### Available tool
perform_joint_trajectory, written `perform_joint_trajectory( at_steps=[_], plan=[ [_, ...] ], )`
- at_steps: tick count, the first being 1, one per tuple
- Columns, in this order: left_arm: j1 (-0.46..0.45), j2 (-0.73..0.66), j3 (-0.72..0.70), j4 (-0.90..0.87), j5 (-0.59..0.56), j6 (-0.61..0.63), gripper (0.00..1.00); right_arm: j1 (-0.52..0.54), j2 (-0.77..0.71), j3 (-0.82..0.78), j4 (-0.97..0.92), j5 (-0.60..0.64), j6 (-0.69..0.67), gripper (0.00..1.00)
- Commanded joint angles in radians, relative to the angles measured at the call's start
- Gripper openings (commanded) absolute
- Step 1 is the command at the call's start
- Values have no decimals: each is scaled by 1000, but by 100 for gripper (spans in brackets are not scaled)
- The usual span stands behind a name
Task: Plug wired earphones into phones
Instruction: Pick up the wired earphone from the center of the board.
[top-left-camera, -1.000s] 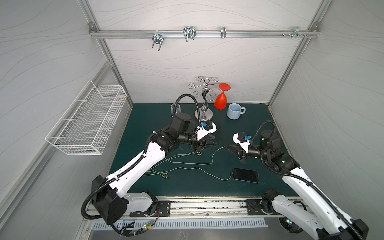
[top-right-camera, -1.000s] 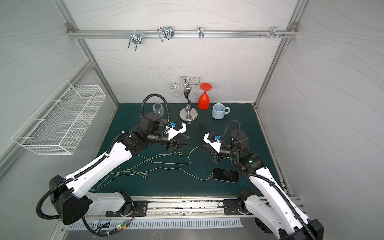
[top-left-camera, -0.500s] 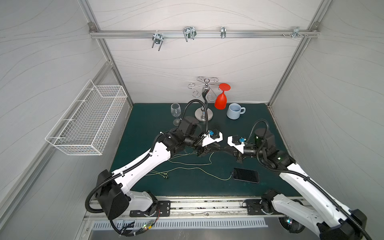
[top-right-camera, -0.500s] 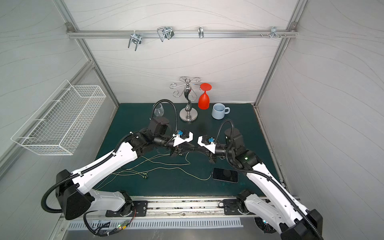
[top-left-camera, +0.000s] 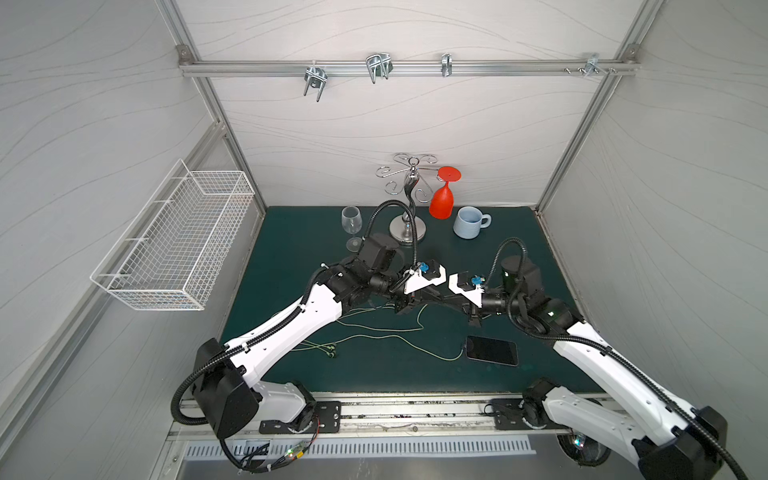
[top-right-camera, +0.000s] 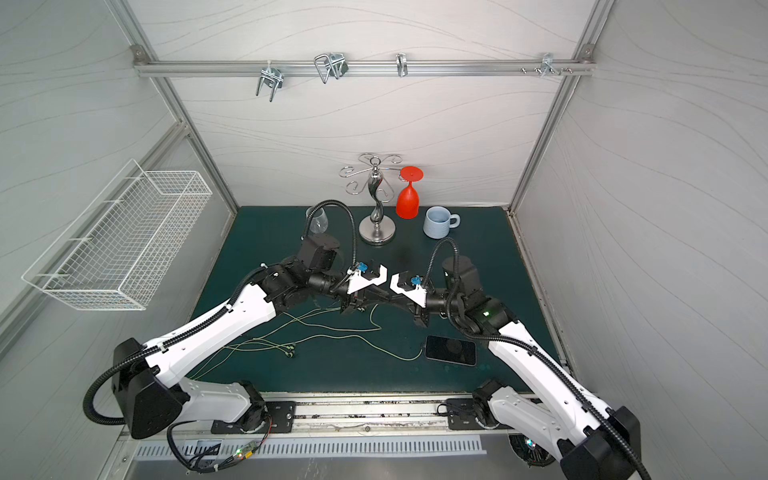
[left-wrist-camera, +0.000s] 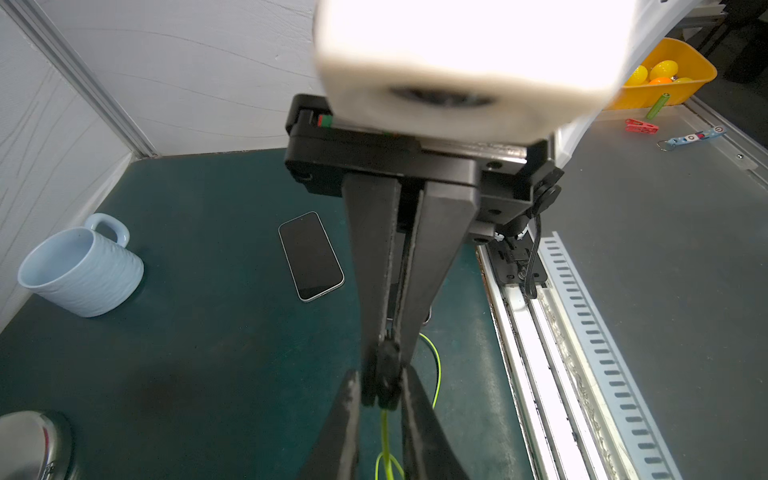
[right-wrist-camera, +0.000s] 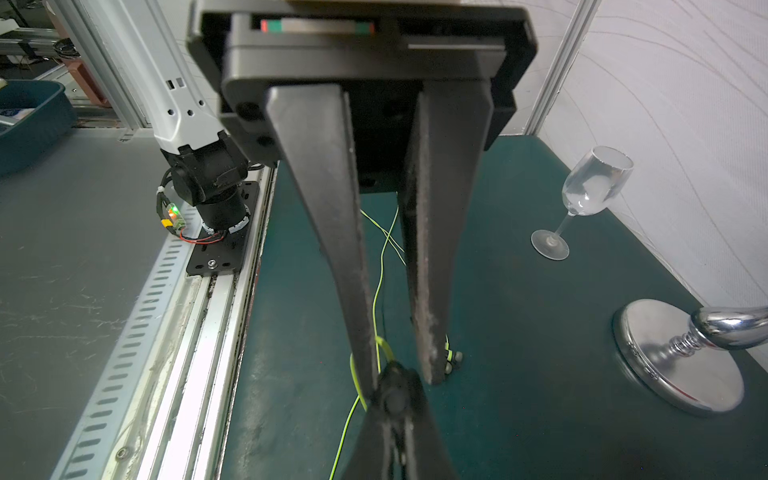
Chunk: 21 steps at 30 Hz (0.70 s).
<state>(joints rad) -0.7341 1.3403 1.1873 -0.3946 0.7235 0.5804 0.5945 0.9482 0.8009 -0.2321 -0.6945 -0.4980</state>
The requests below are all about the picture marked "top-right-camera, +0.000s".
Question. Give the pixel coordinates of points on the metal bracket clamp right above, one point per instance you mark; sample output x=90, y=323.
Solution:
x=547, y=67

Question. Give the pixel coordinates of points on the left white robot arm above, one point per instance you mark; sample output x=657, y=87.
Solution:
x=147, y=388

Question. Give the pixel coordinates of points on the light blue ceramic mug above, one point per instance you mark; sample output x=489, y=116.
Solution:
x=439, y=222

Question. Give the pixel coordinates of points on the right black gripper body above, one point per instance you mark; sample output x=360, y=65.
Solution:
x=414, y=306

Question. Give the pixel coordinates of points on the metal hook clamp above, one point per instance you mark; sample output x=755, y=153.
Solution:
x=401, y=65

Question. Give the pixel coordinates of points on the left arm base wiring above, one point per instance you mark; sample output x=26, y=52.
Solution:
x=216, y=450

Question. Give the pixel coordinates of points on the aluminium crossbar rail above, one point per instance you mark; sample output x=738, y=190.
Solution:
x=357, y=68

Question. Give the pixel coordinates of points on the metal u-bolt clamp middle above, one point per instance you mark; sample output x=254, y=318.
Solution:
x=331, y=65

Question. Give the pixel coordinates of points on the black smartphone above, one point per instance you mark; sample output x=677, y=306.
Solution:
x=450, y=350

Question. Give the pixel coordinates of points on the metal u-bolt clamp left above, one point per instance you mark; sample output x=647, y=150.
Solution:
x=270, y=80

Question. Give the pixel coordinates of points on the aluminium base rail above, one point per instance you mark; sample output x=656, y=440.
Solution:
x=366, y=414

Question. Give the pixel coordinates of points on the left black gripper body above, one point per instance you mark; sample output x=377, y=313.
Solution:
x=351, y=299

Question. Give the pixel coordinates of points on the clear wine glass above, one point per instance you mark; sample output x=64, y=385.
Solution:
x=318, y=220

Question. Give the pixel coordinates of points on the metal u-bolt clamp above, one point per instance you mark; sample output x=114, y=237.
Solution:
x=270, y=80
x=331, y=65

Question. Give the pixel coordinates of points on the white wire basket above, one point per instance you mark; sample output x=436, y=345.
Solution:
x=114, y=255

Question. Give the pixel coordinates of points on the red plastic goblet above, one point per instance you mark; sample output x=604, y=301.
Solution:
x=408, y=200

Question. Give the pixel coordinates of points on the chrome glass holder stand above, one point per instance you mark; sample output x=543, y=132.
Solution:
x=369, y=175

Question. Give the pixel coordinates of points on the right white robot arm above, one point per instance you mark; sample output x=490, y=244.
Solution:
x=587, y=437

